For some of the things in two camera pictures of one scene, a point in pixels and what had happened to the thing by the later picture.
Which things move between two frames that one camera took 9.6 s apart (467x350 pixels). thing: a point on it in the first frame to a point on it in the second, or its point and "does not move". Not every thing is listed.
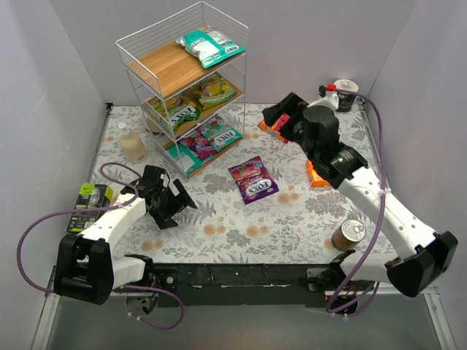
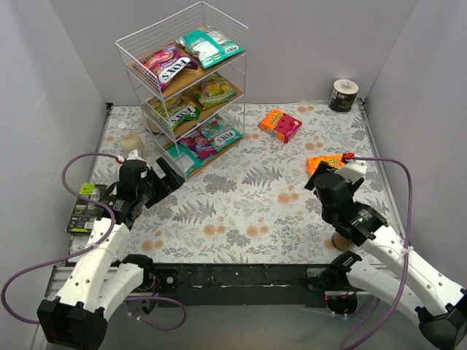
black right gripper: (292, 119) to (314, 179)
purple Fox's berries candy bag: (252, 179) to (167, 63)
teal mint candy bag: (209, 46) does not move
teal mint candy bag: (187, 161) does not move
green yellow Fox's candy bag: (177, 109) does not move
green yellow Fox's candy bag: (213, 92) does not move
